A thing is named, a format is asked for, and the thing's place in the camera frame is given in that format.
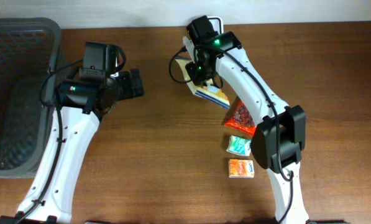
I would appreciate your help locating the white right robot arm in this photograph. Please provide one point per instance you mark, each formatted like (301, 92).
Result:
(280, 129)

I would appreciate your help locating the orange tissue pack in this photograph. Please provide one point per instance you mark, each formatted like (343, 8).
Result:
(240, 168)

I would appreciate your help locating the grey plastic mesh basket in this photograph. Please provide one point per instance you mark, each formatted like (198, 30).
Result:
(29, 49)

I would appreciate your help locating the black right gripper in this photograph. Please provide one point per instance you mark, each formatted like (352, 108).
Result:
(193, 72)

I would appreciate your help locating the yellow snack bag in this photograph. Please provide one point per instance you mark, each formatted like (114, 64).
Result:
(206, 91)

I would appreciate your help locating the red snack bag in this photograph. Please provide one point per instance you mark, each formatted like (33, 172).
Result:
(241, 120)

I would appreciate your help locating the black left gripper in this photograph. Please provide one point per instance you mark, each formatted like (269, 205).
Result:
(135, 83)

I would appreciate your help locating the white barcode scanner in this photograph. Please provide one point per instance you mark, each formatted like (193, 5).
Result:
(216, 23)

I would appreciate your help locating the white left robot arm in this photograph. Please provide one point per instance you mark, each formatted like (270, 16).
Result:
(89, 92)

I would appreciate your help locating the teal tissue pack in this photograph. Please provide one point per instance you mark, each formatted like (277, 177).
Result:
(239, 146)

